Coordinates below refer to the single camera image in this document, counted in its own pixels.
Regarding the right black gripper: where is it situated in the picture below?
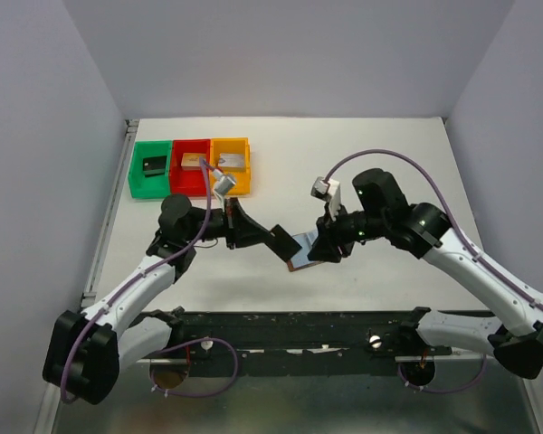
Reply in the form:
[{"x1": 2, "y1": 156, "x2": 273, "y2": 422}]
[{"x1": 307, "y1": 200, "x2": 387, "y2": 264}]

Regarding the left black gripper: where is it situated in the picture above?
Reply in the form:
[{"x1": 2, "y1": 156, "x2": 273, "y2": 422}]
[{"x1": 185, "y1": 197, "x2": 276, "y2": 250}]

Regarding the brown leather card holder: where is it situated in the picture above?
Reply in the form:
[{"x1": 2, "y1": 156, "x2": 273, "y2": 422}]
[{"x1": 287, "y1": 230, "x2": 322, "y2": 272}]

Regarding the black card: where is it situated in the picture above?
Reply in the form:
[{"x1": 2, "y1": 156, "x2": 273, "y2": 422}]
[
  {"x1": 142, "y1": 156, "x2": 167, "y2": 177},
  {"x1": 264, "y1": 224, "x2": 302, "y2": 262}
]

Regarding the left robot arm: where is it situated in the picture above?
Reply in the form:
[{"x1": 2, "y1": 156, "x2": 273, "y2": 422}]
[{"x1": 43, "y1": 194, "x2": 300, "y2": 404}]

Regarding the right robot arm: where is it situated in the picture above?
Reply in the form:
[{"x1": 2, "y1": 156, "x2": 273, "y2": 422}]
[{"x1": 308, "y1": 168, "x2": 543, "y2": 380}]

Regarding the silver card in yellow bin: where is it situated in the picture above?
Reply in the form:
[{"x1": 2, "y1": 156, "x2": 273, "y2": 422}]
[{"x1": 217, "y1": 153, "x2": 245, "y2": 171}]

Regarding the gold card in red bin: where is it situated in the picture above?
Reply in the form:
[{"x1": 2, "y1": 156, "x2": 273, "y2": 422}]
[{"x1": 180, "y1": 153, "x2": 205, "y2": 171}]

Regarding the black card in green bin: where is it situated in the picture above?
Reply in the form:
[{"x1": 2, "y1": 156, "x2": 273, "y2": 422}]
[{"x1": 142, "y1": 156, "x2": 167, "y2": 177}]

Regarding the yellow plastic bin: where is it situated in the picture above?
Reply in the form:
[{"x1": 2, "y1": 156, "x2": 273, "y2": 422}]
[{"x1": 209, "y1": 137, "x2": 252, "y2": 196}]

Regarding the red plastic bin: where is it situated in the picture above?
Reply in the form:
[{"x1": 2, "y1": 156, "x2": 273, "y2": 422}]
[{"x1": 168, "y1": 139, "x2": 211, "y2": 197}]

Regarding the green plastic bin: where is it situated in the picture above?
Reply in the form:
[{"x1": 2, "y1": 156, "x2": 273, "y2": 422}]
[{"x1": 128, "y1": 140, "x2": 172, "y2": 199}]

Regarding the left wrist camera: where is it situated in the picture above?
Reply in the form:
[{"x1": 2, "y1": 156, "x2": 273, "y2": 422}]
[{"x1": 212, "y1": 169, "x2": 236, "y2": 203}]

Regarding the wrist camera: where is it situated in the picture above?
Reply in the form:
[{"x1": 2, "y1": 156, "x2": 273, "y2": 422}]
[
  {"x1": 310, "y1": 176, "x2": 341, "y2": 221},
  {"x1": 212, "y1": 169, "x2": 236, "y2": 203}
]

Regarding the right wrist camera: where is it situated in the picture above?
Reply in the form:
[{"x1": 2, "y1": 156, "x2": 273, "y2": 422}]
[{"x1": 310, "y1": 176, "x2": 341, "y2": 221}]

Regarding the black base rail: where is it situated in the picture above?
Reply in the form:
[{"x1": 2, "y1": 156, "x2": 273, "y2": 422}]
[{"x1": 130, "y1": 307, "x2": 481, "y2": 379}]

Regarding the aluminium frame rail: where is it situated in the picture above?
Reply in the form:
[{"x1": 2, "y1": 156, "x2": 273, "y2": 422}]
[{"x1": 33, "y1": 118, "x2": 140, "y2": 433}]

